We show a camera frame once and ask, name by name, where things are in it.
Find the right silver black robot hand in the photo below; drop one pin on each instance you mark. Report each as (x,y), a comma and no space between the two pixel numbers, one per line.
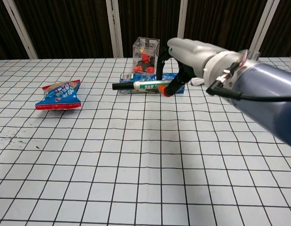
(192,55)

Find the white green marker body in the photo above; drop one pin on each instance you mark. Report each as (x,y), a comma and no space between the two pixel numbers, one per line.
(147,85)

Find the black marker cap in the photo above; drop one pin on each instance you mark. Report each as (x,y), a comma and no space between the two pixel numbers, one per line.
(122,86)

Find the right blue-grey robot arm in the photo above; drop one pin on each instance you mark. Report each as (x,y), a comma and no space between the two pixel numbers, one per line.
(265,80)

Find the white snack packet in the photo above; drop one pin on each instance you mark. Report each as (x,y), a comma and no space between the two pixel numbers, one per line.
(197,82)

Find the red black toy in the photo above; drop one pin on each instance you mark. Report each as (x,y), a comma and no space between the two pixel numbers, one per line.
(145,62)

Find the clear plastic box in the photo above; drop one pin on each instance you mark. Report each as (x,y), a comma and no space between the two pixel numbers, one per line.
(145,46)

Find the blue cookie box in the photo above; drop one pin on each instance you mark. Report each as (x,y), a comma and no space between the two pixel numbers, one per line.
(145,76)

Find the blue red snack bag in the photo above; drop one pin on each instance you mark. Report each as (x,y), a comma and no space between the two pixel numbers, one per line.
(60,95)

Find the white checkered tablecloth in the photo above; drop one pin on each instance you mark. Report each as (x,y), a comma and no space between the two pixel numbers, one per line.
(112,176)

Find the white frame post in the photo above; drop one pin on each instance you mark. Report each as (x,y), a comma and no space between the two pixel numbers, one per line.
(21,30)
(114,28)
(263,26)
(182,18)

